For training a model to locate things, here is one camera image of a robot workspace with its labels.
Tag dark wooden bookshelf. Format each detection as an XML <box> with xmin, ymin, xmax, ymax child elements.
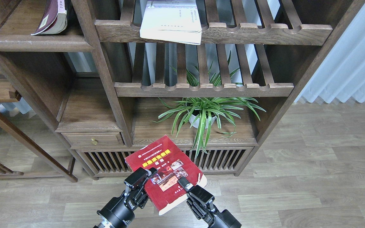
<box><xmin>0</xmin><ymin>0</ymin><xmax>365</xmax><ymax>179</ymax></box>

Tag wooden side rack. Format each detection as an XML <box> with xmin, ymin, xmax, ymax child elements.
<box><xmin>0</xmin><ymin>70</ymin><xmax>77</xmax><ymax>183</ymax></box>

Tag brass drawer knob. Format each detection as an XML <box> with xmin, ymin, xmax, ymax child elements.
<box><xmin>91</xmin><ymin>138</ymin><xmax>98</xmax><ymax>145</ymax></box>

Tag white curtain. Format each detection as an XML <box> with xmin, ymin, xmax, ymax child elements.
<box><xmin>295</xmin><ymin>4</ymin><xmax>365</xmax><ymax>103</ymax></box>

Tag red paperback book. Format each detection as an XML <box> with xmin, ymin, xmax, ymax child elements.
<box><xmin>125</xmin><ymin>136</ymin><xmax>207</xmax><ymax>215</ymax></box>

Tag green spider plant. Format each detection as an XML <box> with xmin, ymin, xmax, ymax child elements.
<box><xmin>152</xmin><ymin>51</ymin><xmax>266</xmax><ymax>159</ymax></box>

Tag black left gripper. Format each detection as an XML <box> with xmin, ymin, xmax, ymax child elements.
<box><xmin>94</xmin><ymin>168</ymin><xmax>157</xmax><ymax>228</ymax></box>

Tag white plant pot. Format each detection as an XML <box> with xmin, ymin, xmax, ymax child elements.
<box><xmin>189</xmin><ymin>112</ymin><xmax>217</xmax><ymax>129</ymax></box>

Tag maroon book white characters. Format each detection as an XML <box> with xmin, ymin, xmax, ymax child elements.
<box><xmin>32</xmin><ymin>0</ymin><xmax>71</xmax><ymax>35</ymax></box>

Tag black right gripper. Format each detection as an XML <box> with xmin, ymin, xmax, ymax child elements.
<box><xmin>178</xmin><ymin>177</ymin><xmax>242</xmax><ymax>228</ymax></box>

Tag white paperback book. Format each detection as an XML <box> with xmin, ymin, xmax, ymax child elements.
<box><xmin>139</xmin><ymin>0</ymin><xmax>202</xmax><ymax>45</ymax></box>

